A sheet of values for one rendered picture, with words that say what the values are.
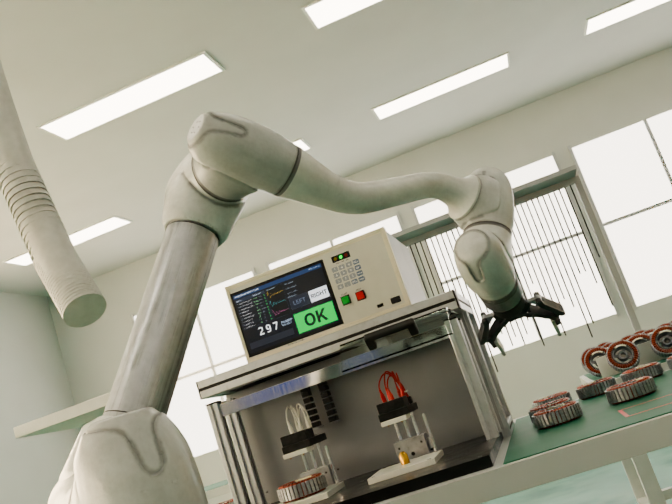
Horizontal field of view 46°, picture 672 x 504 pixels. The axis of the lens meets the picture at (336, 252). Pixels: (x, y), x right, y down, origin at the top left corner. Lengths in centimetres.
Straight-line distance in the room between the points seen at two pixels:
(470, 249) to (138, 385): 68
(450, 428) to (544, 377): 616
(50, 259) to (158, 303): 172
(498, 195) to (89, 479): 99
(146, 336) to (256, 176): 33
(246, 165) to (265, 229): 736
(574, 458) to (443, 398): 59
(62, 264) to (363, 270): 144
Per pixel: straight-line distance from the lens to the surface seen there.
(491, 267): 157
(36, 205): 323
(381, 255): 192
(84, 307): 298
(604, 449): 150
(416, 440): 189
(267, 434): 212
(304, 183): 141
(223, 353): 879
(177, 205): 147
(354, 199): 147
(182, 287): 141
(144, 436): 110
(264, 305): 199
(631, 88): 860
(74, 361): 964
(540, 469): 150
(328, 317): 194
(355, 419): 205
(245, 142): 137
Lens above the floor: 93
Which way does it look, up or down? 11 degrees up
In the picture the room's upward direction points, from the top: 19 degrees counter-clockwise
